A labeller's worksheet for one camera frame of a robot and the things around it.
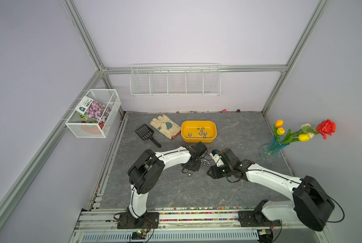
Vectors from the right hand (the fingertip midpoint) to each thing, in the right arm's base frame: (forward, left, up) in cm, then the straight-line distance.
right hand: (209, 171), depth 85 cm
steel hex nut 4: (+6, +4, -4) cm, 8 cm away
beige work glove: (+36, +27, -5) cm, 46 cm away
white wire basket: (+12, +64, +27) cm, 71 cm away
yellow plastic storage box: (+32, +6, -5) cm, 33 cm away
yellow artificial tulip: (+9, -32, +25) cm, 42 cm away
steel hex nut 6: (0, +11, -5) cm, 12 cm away
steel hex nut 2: (+29, +11, -4) cm, 31 cm away
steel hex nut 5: (+6, -1, -4) cm, 7 cm away
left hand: (+4, +9, -4) cm, 10 cm away
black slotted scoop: (+32, +43, -5) cm, 53 cm away
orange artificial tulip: (+14, -33, +25) cm, 44 cm away
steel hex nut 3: (+31, 0, -5) cm, 31 cm away
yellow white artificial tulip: (+6, -43, +25) cm, 50 cm away
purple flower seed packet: (+20, +58, +30) cm, 68 cm away
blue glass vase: (+13, -40, -1) cm, 42 cm away
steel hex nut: (+35, +1, -6) cm, 36 cm away
